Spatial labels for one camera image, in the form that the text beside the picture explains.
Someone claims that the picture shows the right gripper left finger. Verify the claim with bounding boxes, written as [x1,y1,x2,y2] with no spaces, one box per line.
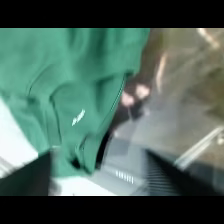
[0,149,52,197]

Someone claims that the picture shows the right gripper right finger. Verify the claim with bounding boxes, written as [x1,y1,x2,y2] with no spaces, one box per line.
[145,149,214,197]

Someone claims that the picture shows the green T-shirt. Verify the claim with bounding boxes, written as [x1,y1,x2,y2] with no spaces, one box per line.
[0,28,152,178]

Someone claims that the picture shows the silver frame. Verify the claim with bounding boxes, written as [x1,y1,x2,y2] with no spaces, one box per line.
[173,125,224,170]

